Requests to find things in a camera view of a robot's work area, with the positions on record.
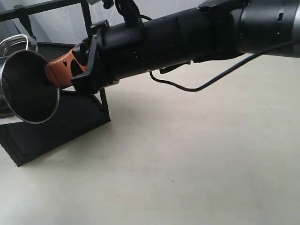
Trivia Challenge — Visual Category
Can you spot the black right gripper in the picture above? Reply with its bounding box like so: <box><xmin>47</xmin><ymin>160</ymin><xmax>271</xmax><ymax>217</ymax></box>
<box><xmin>45</xmin><ymin>19</ymin><xmax>144</xmax><ymax>95</ymax></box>

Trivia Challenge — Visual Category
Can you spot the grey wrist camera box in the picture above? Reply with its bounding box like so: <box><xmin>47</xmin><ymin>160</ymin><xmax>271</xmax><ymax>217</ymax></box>
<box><xmin>86</xmin><ymin>0</ymin><xmax>101</xmax><ymax>5</ymax></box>

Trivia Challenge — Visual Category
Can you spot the stainless steel mug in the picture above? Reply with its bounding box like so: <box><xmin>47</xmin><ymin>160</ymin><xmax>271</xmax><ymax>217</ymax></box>
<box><xmin>0</xmin><ymin>34</ymin><xmax>60</xmax><ymax>125</ymax></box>

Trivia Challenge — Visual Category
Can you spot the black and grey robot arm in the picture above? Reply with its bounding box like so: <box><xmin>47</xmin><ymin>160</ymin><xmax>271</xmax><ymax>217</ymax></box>
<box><xmin>45</xmin><ymin>0</ymin><xmax>300</xmax><ymax>94</ymax></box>

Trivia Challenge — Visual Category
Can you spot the black cable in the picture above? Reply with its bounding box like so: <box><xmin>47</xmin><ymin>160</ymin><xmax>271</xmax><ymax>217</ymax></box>
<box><xmin>149</xmin><ymin>39</ymin><xmax>300</xmax><ymax>92</ymax></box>

